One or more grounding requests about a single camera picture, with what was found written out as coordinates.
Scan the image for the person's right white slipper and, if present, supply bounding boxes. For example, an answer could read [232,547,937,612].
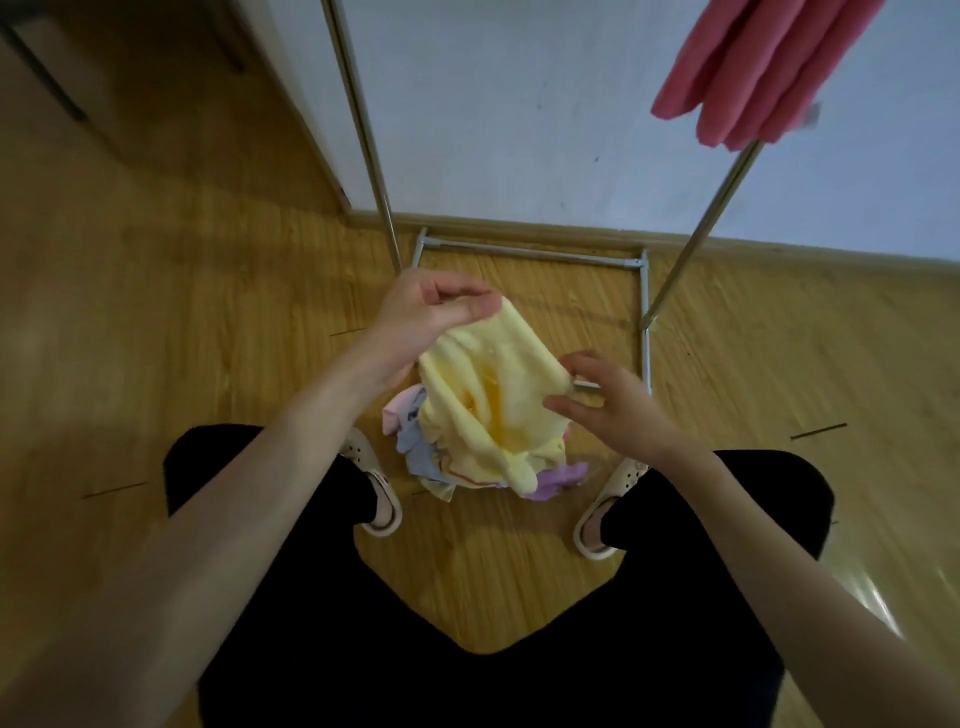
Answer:
[572,456,651,563]

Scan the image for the person's white slipper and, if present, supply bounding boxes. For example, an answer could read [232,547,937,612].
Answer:
[339,426,405,540]
[572,456,651,563]

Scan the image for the person's right hand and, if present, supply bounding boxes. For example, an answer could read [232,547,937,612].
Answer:
[543,349,682,468]

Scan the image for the person's right forearm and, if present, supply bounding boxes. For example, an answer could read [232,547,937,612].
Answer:
[652,438,960,728]

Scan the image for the metal drying rack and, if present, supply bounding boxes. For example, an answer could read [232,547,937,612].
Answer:
[321,0,768,396]

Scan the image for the pink cloth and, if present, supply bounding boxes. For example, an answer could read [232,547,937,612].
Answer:
[381,385,427,438]

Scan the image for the light blue cloth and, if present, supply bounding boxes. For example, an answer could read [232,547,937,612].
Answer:
[395,418,453,483]

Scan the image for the purple cloth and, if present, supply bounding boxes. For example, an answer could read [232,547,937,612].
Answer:
[520,460,591,503]

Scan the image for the person's left forearm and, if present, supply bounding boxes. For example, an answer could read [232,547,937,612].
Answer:
[0,330,410,728]

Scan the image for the person's left white slipper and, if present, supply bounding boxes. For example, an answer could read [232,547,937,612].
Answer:
[339,426,405,540]

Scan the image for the striped cloth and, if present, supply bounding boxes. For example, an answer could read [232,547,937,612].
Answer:
[429,450,513,502]

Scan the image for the pink hanging towel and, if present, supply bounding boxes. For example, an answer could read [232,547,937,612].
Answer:
[650,0,888,153]

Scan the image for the yellow towel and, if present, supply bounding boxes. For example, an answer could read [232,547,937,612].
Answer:
[417,297,574,496]

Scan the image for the person's black trousers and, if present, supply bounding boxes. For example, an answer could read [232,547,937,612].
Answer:
[162,424,837,728]

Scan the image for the person's left hand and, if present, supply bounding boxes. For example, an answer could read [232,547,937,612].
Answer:
[366,267,504,391]

